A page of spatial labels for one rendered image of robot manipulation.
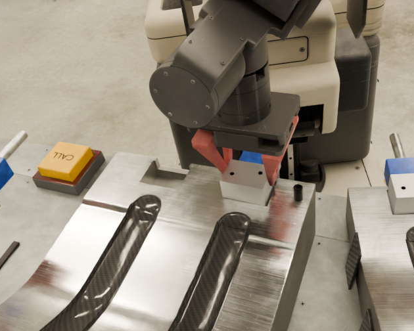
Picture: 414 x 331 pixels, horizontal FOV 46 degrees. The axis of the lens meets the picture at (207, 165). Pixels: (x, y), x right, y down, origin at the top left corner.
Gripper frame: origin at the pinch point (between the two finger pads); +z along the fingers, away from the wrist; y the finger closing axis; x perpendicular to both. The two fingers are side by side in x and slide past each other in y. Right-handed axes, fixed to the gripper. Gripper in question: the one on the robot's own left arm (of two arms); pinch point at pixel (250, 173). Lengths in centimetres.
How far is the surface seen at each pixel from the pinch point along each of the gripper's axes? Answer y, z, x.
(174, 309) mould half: -2.1, 2.5, -17.0
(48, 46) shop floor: -186, 92, 158
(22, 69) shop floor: -186, 92, 133
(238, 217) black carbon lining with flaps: 0.2, 2.0, -4.9
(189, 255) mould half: -3.1, 2.2, -11.0
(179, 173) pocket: -10.0, 3.4, 0.9
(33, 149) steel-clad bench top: -41.6, 11.2, 7.0
